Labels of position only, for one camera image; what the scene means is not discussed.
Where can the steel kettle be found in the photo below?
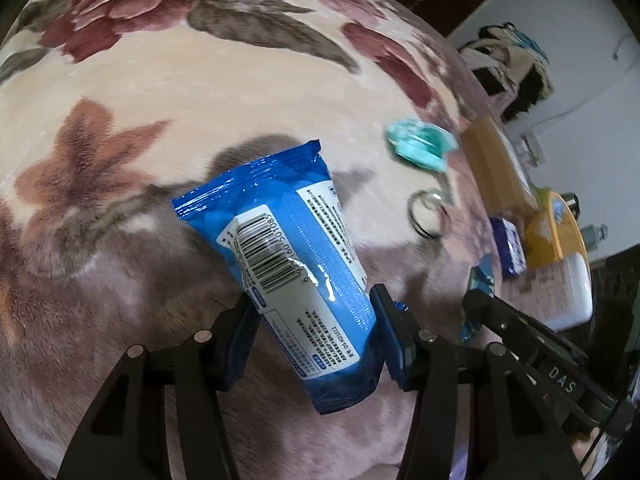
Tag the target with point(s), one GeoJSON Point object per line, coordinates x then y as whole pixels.
{"type": "Point", "coordinates": [570, 202]}

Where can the blue wet wipes pack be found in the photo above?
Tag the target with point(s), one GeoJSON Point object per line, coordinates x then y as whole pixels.
{"type": "Point", "coordinates": [300, 260]}

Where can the small dark blue foil packet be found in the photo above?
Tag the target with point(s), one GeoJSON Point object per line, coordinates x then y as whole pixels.
{"type": "Point", "coordinates": [482, 277]}

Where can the brown cardboard box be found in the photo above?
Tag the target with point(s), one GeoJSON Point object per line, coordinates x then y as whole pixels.
{"type": "Point", "coordinates": [495, 170]}

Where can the white plastic tub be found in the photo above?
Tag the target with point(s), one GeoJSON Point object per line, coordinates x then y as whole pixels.
{"type": "Point", "coordinates": [570, 290]}

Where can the grey metal object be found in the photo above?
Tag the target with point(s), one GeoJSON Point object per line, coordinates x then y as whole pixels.
{"type": "Point", "coordinates": [592, 237]}

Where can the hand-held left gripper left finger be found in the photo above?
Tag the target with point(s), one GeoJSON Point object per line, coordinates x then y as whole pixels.
{"type": "Point", "coordinates": [240, 345]}

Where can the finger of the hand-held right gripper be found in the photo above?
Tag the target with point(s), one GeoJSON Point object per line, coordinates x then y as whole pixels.
{"type": "Point", "coordinates": [500, 315]}

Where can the pile of clothes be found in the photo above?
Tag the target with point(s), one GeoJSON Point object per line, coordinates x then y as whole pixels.
{"type": "Point", "coordinates": [500, 75]}

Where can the yellow plastic basket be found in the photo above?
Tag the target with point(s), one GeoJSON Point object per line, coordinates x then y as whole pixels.
{"type": "Point", "coordinates": [545, 235]}

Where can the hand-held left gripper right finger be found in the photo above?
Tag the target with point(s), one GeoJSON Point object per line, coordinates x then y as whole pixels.
{"type": "Point", "coordinates": [392, 330]}

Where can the blue white tissue packet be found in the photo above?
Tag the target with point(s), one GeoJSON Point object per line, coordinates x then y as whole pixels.
{"type": "Point", "coordinates": [507, 247]}

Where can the white power strip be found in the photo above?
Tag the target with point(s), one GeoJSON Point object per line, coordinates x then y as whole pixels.
{"type": "Point", "coordinates": [532, 147]}

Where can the green round object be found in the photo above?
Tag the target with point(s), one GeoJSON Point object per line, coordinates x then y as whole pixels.
{"type": "Point", "coordinates": [542, 192]}

